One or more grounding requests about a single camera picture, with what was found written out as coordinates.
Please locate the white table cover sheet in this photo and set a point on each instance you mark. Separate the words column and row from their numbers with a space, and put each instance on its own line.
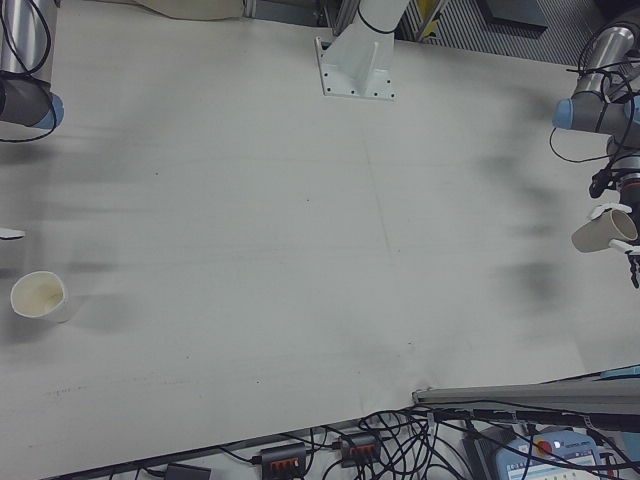
column 300, row 250

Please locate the light blue plastic bin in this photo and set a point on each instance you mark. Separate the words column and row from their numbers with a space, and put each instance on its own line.
column 625, row 372

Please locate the white paper cup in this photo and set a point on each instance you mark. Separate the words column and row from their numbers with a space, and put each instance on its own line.
column 37, row 295

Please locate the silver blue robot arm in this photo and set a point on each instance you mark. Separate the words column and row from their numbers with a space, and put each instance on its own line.
column 25, row 40
column 585, row 112

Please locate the black usb hub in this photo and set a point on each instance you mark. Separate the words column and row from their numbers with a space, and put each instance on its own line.
column 282, row 457
column 357, row 447

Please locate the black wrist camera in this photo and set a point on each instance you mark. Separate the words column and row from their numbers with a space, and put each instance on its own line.
column 600, row 182

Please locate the teach pendant with wrinkled film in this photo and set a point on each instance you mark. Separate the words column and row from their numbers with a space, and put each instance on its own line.
column 565, row 460

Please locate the black adapter box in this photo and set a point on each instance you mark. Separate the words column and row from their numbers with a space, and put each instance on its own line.
column 187, row 471

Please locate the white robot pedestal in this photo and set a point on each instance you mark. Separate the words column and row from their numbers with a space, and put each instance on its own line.
column 355, row 65

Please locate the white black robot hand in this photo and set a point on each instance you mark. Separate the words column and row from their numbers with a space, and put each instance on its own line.
column 619, row 245
column 10, row 234

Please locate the aluminium profile post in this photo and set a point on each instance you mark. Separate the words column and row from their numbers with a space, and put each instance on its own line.
column 525, row 400

